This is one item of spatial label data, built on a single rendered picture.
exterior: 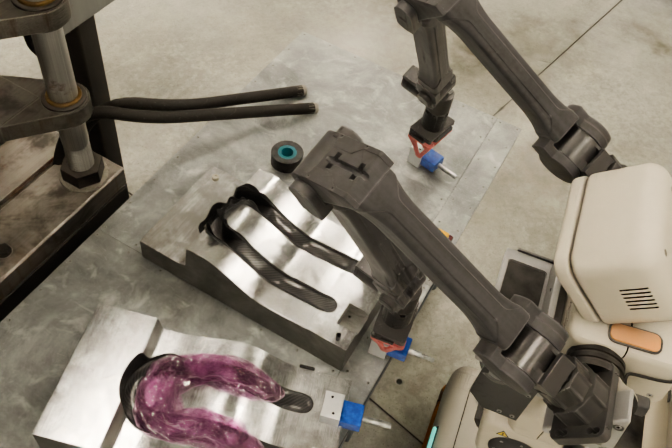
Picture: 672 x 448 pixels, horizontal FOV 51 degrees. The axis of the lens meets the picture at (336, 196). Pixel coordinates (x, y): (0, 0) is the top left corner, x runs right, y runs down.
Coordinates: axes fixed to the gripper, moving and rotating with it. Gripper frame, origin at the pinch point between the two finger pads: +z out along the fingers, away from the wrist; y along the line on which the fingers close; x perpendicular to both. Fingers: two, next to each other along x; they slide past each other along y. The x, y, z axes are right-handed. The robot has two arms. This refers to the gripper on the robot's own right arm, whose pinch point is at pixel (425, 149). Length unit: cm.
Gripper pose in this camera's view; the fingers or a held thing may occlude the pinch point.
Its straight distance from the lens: 178.6
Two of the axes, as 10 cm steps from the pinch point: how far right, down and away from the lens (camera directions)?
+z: -1.1, 6.2, 7.8
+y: -6.6, 5.4, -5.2
